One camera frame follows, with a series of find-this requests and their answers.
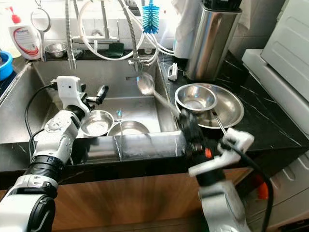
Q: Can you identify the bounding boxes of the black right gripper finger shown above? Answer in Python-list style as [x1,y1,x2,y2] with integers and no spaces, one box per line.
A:
[179,110,202,145]

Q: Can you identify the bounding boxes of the deep steel bowl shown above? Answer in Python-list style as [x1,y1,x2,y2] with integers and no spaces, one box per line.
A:
[175,84,218,113]

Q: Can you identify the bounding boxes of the steel ladle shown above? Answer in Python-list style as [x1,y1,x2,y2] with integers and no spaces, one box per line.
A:
[136,72,189,121]

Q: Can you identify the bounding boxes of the steel kitchen faucet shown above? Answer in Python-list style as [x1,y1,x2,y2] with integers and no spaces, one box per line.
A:
[71,0,120,45]

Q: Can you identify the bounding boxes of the steel fork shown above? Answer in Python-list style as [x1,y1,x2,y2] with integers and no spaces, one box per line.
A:
[114,110,124,125]

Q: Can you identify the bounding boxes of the stainless steel sink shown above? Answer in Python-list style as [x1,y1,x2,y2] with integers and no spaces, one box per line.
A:
[0,59,179,145]

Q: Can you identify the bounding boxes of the large steel basin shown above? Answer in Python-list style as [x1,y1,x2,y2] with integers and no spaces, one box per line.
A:
[186,83,245,130]

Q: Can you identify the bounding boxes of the green sponge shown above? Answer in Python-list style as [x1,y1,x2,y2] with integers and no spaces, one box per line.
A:
[107,42,125,58]

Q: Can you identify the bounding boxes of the chrome diverter valve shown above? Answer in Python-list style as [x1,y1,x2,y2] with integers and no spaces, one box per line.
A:
[128,56,153,72]

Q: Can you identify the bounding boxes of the white scrub brush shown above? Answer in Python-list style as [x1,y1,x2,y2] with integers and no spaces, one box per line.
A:
[167,63,179,82]

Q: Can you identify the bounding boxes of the white water tube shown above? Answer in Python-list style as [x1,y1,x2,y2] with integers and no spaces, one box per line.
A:
[126,2,174,56]
[77,0,157,61]

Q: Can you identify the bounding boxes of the tiny steel bowl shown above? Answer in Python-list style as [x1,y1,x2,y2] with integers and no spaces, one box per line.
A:
[45,42,67,58]

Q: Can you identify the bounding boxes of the orange plastic item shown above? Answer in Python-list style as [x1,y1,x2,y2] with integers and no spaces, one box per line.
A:
[256,176,269,201]

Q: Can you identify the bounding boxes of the round steel strainer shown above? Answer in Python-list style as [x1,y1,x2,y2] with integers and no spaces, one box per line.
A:
[30,6,52,62]

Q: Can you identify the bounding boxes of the wooden sink cabinet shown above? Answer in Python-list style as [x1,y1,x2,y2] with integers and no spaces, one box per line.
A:
[0,164,271,232]

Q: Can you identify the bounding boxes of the stainless steel knife holder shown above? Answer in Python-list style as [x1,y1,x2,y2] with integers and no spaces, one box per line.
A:
[184,0,243,82]

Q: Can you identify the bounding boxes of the white red dish soap bottle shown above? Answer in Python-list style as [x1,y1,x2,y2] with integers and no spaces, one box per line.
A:
[8,6,43,61]

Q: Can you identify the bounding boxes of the blue bottle brush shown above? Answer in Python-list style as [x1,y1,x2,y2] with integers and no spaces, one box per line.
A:
[141,0,161,34]

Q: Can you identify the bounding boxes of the blue plastic bowl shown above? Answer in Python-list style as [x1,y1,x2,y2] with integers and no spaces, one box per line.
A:
[0,51,14,82]

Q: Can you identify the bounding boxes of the white water purifier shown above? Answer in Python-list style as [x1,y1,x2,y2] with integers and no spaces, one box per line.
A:
[171,0,206,59]

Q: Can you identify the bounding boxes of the white countertop appliance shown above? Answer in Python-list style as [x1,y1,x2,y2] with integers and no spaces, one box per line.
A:
[241,0,309,116]

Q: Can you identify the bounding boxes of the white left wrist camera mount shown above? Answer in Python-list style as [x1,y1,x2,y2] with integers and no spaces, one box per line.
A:
[56,75,91,116]

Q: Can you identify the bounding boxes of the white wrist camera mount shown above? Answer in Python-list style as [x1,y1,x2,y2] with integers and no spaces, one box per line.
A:
[188,127,255,177]
[56,75,91,116]

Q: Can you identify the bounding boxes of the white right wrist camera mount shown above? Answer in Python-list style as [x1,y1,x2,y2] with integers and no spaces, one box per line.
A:
[188,127,255,177]

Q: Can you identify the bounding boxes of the steel spring sprayer hose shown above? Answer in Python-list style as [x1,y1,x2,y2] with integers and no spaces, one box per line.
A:
[64,0,78,71]

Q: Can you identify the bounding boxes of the flexible steel faucet hose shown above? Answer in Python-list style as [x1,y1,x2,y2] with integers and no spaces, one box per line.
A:
[116,0,140,61]

